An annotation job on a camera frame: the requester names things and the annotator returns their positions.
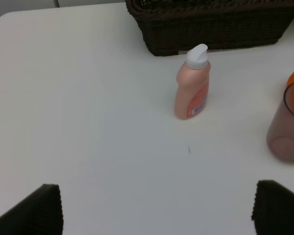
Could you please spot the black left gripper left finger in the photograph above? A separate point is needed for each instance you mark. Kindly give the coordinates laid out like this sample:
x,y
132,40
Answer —
x,y
38,214

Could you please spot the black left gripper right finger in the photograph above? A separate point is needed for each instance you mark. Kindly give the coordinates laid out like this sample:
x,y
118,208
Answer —
x,y
273,209

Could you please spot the translucent purple plastic cup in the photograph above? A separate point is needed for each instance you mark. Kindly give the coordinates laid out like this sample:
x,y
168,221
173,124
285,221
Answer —
x,y
280,136

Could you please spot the pink bottle white cap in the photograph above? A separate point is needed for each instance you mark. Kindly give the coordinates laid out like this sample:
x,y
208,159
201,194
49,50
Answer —
x,y
193,83

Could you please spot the dark brown wicker basket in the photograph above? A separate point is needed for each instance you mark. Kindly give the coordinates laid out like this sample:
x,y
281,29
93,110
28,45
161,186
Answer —
x,y
171,26

